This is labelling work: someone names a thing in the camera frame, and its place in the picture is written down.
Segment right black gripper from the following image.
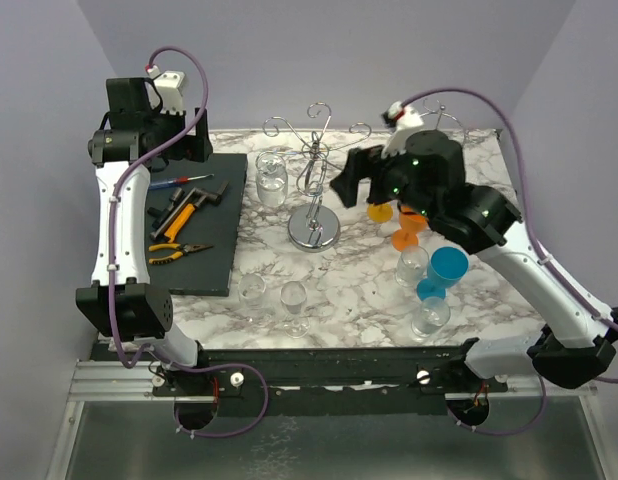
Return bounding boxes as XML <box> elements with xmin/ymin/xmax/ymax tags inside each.
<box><xmin>330</xmin><ymin>142</ymin><xmax>440</xmax><ymax>222</ymax></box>

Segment clear wine glass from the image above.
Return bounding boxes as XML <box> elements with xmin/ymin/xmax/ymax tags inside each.
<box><xmin>238</xmin><ymin>273</ymin><xmax>274</xmax><ymax>327</ymax></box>
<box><xmin>255</xmin><ymin>152</ymin><xmax>288</xmax><ymax>208</ymax></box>
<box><xmin>395</xmin><ymin>245</ymin><xmax>429</xmax><ymax>287</ymax></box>
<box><xmin>280</xmin><ymin>281</ymin><xmax>310</xmax><ymax>338</ymax></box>
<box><xmin>411</xmin><ymin>297</ymin><xmax>451</xmax><ymax>339</ymax></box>

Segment chrome swirl wine glass rack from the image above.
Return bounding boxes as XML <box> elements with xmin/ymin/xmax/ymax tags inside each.
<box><xmin>262</xmin><ymin>102</ymin><xmax>372</xmax><ymax>253</ymax></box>

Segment dark grey box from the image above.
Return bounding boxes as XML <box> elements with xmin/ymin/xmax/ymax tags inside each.
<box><xmin>148</xmin><ymin>153</ymin><xmax>248</xmax><ymax>297</ymax></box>

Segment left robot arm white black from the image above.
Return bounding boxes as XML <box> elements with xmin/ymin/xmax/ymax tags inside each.
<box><xmin>75</xmin><ymin>68</ymin><xmax>212</xmax><ymax>395</ymax></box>

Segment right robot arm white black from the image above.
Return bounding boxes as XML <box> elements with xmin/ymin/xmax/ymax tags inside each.
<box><xmin>330</xmin><ymin>130</ymin><xmax>618</xmax><ymax>392</ymax></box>

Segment yellow plastic wine glass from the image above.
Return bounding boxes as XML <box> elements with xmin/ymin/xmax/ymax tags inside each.
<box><xmin>367</xmin><ymin>203</ymin><xmax>394</xmax><ymax>224</ymax></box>

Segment orange plastic wine glass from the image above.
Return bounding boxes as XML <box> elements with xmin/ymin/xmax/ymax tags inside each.
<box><xmin>391</xmin><ymin>212</ymin><xmax>428</xmax><ymax>252</ymax></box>

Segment blue plastic wine glass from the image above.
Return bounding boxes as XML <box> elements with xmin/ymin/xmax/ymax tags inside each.
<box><xmin>416</xmin><ymin>246</ymin><xmax>469</xmax><ymax>301</ymax></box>

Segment grey orange hand tool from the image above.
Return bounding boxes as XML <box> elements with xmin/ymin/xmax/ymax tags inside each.
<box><xmin>150</xmin><ymin>181</ymin><xmax>229</xmax><ymax>243</ymax></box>

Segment small dark socket tool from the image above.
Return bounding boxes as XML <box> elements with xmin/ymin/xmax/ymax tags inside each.
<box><xmin>147</xmin><ymin>187</ymin><xmax>184</xmax><ymax>220</ymax></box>

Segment blue handled screwdriver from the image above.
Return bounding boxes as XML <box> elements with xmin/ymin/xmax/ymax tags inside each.
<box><xmin>148</xmin><ymin>174</ymin><xmax>213</xmax><ymax>190</ymax></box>

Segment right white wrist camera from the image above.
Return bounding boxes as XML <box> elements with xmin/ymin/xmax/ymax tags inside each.
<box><xmin>381</xmin><ymin>101</ymin><xmax>424</xmax><ymax>159</ymax></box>

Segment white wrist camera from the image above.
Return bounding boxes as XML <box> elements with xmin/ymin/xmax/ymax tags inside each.
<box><xmin>381</xmin><ymin>101</ymin><xmax>424</xmax><ymax>159</ymax></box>
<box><xmin>147</xmin><ymin>67</ymin><xmax>187</xmax><ymax>116</ymax></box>

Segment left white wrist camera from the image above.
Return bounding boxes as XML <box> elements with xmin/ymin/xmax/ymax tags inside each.
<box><xmin>147</xmin><ymin>67</ymin><xmax>187</xmax><ymax>116</ymax></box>

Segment chrome spiral wire rack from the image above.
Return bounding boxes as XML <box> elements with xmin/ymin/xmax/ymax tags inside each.
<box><xmin>420</xmin><ymin>99</ymin><xmax>469</xmax><ymax>146</ymax></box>

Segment yellow handled pliers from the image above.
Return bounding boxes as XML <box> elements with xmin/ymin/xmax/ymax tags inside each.
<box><xmin>148</xmin><ymin>243</ymin><xmax>213</xmax><ymax>265</ymax></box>

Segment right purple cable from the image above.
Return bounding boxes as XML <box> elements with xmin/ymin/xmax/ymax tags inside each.
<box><xmin>398</xmin><ymin>88</ymin><xmax>618</xmax><ymax>436</ymax></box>

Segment aluminium mounting rail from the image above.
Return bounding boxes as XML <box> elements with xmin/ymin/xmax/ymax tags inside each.
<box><xmin>69</xmin><ymin>361</ymin><xmax>598</xmax><ymax>402</ymax></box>

